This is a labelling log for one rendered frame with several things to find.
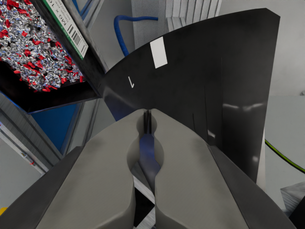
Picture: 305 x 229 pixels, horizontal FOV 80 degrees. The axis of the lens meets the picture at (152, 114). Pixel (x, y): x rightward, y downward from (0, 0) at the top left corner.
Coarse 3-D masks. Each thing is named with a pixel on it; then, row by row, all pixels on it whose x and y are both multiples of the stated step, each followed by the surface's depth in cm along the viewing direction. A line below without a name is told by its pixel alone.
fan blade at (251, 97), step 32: (192, 32) 19; (224, 32) 18; (256, 32) 16; (128, 64) 24; (192, 64) 19; (224, 64) 17; (256, 64) 16; (128, 96) 24; (160, 96) 21; (192, 96) 19; (224, 96) 17; (256, 96) 16; (192, 128) 19; (224, 128) 17; (256, 128) 16; (256, 160) 16
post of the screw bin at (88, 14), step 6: (90, 0) 57; (96, 0) 57; (102, 0) 63; (84, 6) 55; (90, 6) 53; (96, 6) 58; (84, 12) 52; (90, 12) 52; (96, 12) 56; (84, 18) 47; (90, 18) 52; (90, 24) 50
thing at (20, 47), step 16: (16, 0) 25; (0, 16) 26; (16, 16) 26; (32, 16) 26; (0, 32) 28; (16, 32) 28; (48, 32) 28; (0, 48) 30; (16, 48) 30; (32, 48) 30; (48, 48) 30; (16, 64) 32; (32, 64) 32; (48, 64) 32; (64, 64) 32; (32, 80) 35; (48, 80) 35; (80, 80) 34
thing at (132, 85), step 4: (128, 72) 24; (132, 72) 23; (124, 76) 24; (128, 76) 24; (132, 76) 23; (124, 80) 24; (128, 80) 24; (132, 80) 23; (136, 80) 23; (128, 84) 24; (132, 84) 24; (136, 84) 23; (128, 88) 24; (132, 88) 24; (136, 88) 23; (132, 92) 24
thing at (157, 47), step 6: (150, 42) 22; (156, 42) 21; (162, 42) 21; (156, 48) 21; (162, 48) 21; (156, 54) 21; (162, 54) 21; (156, 60) 21; (162, 60) 21; (156, 66) 21
